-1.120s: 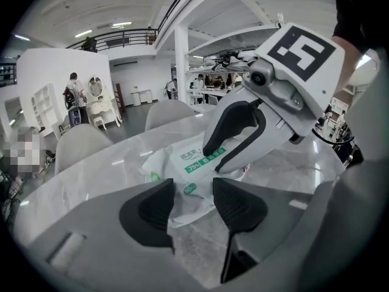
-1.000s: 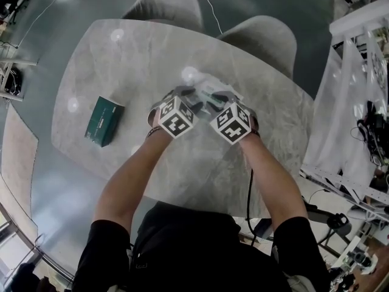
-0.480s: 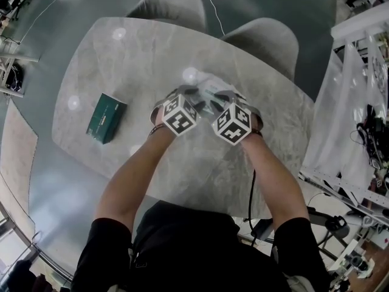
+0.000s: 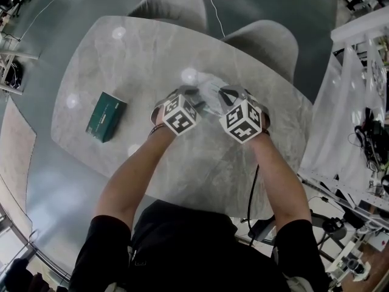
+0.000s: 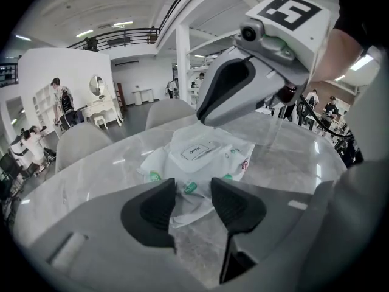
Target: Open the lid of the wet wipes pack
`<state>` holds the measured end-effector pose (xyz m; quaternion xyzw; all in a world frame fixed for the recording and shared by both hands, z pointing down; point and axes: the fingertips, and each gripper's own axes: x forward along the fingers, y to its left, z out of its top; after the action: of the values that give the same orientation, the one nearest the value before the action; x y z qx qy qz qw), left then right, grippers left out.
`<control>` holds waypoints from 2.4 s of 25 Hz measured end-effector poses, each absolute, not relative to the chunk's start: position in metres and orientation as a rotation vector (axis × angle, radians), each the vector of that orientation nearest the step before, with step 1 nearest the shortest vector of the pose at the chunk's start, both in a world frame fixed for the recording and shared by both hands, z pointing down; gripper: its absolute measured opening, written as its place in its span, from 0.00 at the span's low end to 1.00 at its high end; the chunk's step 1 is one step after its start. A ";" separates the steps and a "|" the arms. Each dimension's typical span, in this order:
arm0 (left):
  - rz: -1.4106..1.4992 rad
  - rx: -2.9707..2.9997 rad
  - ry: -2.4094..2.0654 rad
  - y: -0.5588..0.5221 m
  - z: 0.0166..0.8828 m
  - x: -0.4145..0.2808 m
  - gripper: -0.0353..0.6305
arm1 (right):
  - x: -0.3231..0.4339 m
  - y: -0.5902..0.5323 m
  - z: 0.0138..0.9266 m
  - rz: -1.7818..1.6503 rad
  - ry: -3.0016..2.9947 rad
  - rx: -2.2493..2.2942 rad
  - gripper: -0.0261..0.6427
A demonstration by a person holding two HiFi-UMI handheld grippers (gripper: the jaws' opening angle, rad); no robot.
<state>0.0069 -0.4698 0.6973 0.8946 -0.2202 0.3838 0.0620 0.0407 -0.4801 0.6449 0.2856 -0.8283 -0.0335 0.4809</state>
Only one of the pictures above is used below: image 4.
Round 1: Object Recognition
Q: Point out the tangle of black cables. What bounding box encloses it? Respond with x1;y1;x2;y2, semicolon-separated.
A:
348;106;389;173

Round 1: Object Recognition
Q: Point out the person's left forearm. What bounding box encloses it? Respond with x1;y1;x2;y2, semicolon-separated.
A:
95;127;177;240

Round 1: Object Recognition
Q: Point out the black cable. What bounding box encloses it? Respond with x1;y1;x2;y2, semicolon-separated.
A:
246;164;260;246

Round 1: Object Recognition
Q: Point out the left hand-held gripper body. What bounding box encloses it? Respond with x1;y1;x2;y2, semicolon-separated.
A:
160;85;208;137

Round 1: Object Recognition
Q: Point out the dark green box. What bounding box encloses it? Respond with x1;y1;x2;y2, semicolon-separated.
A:
85;91;128;144

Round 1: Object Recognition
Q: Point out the beige rug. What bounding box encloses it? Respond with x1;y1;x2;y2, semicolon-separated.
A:
0;96;38;224

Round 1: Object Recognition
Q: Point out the grey upholstered chair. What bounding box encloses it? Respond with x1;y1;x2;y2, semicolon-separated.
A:
220;19;300;85
126;0;210;35

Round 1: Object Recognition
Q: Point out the person's right forearm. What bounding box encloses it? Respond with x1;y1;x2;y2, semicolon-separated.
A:
251;131;314;234

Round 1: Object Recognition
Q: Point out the white metal frame rack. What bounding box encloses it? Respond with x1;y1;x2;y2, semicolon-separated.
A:
299;7;389;214

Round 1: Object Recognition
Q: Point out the person's black shirt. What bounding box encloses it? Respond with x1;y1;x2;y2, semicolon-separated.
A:
68;199;331;292

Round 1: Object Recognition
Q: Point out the dark beaded wrist bracelet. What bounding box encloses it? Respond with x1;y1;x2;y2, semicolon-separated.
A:
148;124;167;138

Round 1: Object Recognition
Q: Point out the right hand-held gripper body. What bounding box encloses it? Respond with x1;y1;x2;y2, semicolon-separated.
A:
217;83;270;145

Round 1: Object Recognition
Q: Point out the white cable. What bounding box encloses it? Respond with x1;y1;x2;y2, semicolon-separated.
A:
194;0;226;38

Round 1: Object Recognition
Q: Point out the person's left hand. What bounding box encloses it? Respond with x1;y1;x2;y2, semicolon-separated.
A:
150;101;165;127

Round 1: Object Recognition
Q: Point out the thin grey floor cable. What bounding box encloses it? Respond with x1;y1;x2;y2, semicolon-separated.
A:
16;0;78;41

